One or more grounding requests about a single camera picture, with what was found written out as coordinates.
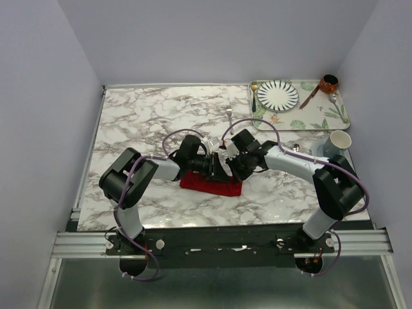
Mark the silver spoon on tray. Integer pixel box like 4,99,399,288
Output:
328,93,342,118

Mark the grey saucer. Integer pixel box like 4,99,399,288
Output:
311,138,333,158

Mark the floral serving tray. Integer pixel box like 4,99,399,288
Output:
248,80,350,131

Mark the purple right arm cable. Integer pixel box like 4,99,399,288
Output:
221,118,371,277

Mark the aluminium frame rail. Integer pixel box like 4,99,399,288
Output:
51,230,393,258

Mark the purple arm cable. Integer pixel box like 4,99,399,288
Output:
113,128,207,281
221,118,371,277

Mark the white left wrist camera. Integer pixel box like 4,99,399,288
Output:
202,137,220,155

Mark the silver fork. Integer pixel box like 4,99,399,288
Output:
226,105,234,135

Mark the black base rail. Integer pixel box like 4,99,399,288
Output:
106,223,336,269

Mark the red cloth napkin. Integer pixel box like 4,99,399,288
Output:
180,171,243,197

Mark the grey white mug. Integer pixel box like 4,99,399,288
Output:
323,130,352,157

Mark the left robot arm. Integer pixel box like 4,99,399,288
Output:
98,135,242,254

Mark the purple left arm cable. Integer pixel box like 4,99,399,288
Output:
113,128,207,281

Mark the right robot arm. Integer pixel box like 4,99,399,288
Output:
221,129,370,252

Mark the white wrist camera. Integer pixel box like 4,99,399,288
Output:
221,139,239,160
202,137,220,155

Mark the gold fork green handle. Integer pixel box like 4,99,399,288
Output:
250,81,258,113

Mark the striped white plate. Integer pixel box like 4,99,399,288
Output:
256,80,299,112

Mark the brown handled knife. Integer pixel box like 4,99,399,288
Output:
299,85,319,109

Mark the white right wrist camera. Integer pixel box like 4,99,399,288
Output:
221,139,239,160

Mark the silver spoon on table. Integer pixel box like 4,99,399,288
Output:
292,144,300,152

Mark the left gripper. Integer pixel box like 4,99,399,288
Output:
187,152,231,183

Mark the orange black cup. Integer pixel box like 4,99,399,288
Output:
319,74,339,94

